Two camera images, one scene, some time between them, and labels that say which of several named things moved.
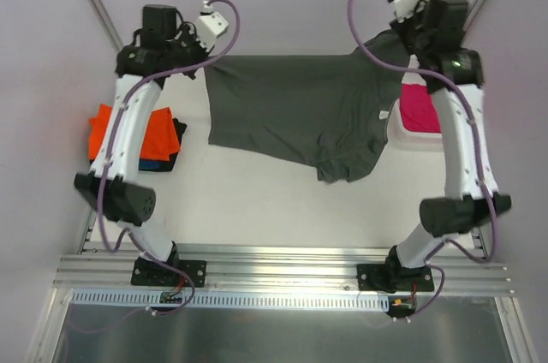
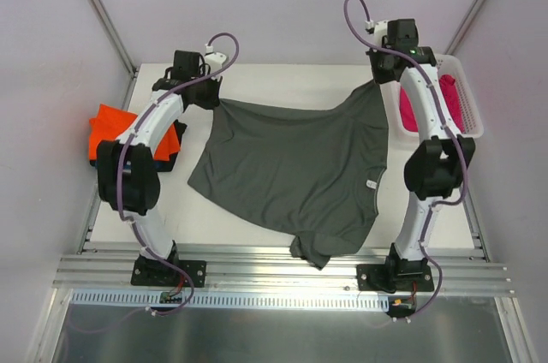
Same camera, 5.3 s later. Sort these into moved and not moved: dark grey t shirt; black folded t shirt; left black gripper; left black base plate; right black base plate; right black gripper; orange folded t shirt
Moved: dark grey t shirt; left black gripper; right black gripper
Not moved: right black base plate; orange folded t shirt; black folded t shirt; left black base plate
